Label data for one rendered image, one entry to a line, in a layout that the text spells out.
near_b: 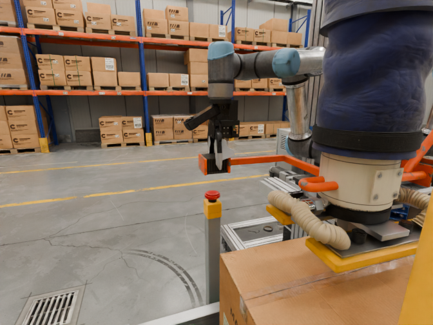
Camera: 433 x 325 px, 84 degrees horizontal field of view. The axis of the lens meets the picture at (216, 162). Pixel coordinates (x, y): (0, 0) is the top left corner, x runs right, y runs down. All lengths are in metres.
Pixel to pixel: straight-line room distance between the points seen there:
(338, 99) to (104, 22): 7.37
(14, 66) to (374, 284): 7.85
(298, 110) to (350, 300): 0.78
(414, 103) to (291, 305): 0.53
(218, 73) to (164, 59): 8.27
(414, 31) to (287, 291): 0.64
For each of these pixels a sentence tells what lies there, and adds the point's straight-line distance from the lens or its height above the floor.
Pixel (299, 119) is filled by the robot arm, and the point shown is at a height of 1.35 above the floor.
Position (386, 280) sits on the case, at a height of 0.95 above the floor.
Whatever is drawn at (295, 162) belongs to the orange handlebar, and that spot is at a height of 1.25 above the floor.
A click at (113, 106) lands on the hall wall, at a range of 8.83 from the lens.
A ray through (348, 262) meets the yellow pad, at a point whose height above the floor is 1.14.
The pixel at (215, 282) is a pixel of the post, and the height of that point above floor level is 0.58.
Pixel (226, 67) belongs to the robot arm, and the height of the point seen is 1.53.
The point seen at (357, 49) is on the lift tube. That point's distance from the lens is 0.59.
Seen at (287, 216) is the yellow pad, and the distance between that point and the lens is 0.69.
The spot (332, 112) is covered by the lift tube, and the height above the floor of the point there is 1.42.
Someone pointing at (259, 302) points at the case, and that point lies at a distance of 0.71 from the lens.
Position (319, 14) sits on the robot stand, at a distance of 1.64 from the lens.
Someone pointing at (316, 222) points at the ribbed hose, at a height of 1.20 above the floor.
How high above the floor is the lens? 1.45
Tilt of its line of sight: 15 degrees down
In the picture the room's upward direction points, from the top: straight up
